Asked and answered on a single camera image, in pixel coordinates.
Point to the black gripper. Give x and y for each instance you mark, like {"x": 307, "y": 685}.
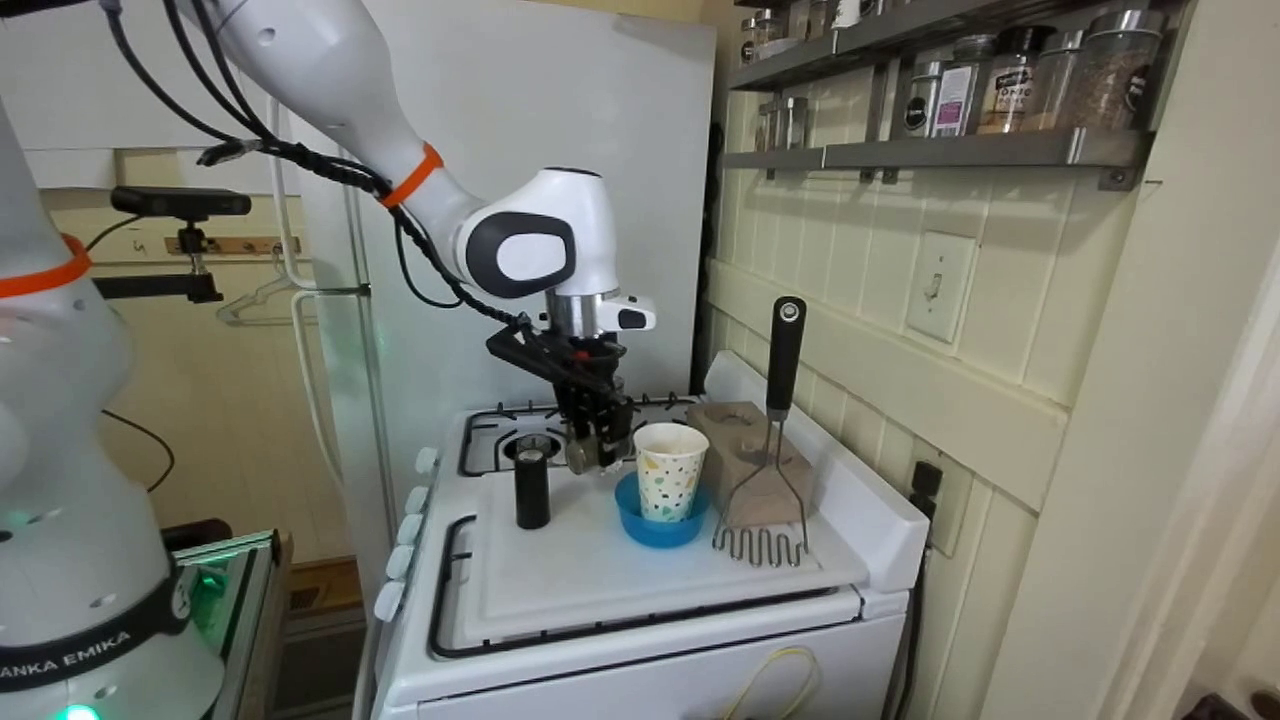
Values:
{"x": 587, "y": 358}

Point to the white gas stove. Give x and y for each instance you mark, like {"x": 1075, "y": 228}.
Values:
{"x": 642, "y": 667}

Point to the cream light switch plate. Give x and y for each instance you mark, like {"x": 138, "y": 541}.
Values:
{"x": 942, "y": 285}

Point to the robot control box green light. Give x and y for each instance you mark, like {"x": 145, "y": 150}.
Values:
{"x": 246, "y": 626}

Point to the glass jar brown seeds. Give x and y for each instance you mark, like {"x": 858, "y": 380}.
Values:
{"x": 774, "y": 121}

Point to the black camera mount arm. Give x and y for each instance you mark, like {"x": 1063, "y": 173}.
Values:
{"x": 135, "y": 285}

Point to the glass spice jar black label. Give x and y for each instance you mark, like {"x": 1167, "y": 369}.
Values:
{"x": 920, "y": 103}
{"x": 599, "y": 450}

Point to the black stereo camera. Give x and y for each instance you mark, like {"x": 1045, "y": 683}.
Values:
{"x": 182, "y": 201}

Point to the clear glass spice jar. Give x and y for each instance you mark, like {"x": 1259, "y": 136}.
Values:
{"x": 803, "y": 121}

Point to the blue plastic bowl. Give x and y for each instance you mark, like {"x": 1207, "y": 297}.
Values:
{"x": 663, "y": 534}

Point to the large glass jar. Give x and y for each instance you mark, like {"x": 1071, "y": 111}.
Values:
{"x": 1114, "y": 74}

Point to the dark spice jar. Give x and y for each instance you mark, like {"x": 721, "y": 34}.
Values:
{"x": 1020, "y": 83}

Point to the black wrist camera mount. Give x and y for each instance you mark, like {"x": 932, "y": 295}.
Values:
{"x": 515, "y": 348}

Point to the black stove burner grate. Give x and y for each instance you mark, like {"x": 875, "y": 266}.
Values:
{"x": 469, "y": 447}

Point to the spice jar purple white label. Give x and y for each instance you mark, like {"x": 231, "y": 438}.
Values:
{"x": 955, "y": 103}

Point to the dotted paper cup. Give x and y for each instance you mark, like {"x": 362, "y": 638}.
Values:
{"x": 669, "y": 467}

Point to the black cylindrical grinder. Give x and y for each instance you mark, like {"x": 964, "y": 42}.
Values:
{"x": 532, "y": 485}

